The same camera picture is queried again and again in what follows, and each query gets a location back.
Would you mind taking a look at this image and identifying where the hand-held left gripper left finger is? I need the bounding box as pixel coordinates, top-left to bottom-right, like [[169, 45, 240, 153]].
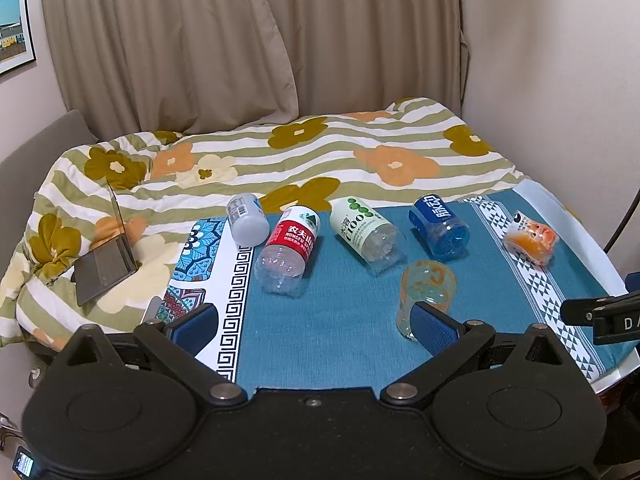
[[64, 303, 249, 407]]

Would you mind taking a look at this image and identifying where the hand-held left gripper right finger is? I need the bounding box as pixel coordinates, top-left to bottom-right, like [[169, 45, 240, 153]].
[[380, 302, 572, 407]]

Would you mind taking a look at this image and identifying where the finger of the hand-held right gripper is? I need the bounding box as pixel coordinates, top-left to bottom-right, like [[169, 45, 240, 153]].
[[560, 294, 640, 326]]

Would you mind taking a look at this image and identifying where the glass cup with orange print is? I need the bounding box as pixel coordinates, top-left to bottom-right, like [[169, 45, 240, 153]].
[[396, 260, 459, 344]]

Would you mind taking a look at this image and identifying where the silver flat device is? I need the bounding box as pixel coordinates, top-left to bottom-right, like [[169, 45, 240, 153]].
[[141, 296, 166, 324]]

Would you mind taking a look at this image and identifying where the orange snack packet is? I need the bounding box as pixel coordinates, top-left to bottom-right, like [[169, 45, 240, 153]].
[[502, 210, 559, 266]]

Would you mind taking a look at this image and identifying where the blue patterned tablecloth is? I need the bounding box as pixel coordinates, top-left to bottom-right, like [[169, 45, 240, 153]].
[[157, 180, 640, 392]]

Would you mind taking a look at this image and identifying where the grey open laptop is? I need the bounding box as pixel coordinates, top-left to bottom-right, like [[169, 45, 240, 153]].
[[73, 180, 139, 307]]

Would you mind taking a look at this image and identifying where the blue label plastic bottle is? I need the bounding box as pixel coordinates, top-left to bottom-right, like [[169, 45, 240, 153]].
[[408, 193, 471, 262]]

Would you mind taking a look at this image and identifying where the small white plastic bottle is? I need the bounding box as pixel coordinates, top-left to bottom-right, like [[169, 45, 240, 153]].
[[226, 192, 271, 249]]

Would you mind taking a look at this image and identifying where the red label plastic bottle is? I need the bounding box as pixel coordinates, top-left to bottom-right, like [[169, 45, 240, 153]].
[[254, 205, 321, 297]]

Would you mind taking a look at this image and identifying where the green dotted label plastic bottle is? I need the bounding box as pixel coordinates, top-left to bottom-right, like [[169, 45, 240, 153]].
[[329, 196, 407, 277]]

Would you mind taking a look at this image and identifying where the striped floral blanket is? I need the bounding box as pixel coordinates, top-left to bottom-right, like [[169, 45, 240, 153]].
[[0, 97, 532, 349]]

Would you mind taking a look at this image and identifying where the small black display device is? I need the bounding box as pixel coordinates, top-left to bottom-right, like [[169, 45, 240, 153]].
[[12, 445, 39, 479]]

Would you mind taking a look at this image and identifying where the beige curtain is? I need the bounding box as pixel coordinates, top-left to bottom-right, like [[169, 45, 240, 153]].
[[257, 0, 472, 126], [39, 0, 302, 142]]

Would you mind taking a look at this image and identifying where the black cable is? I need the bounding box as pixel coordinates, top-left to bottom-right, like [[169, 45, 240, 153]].
[[602, 194, 640, 254]]

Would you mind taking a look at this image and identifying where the framed wall picture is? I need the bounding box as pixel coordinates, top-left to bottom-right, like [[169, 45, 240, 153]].
[[0, 0, 39, 79]]

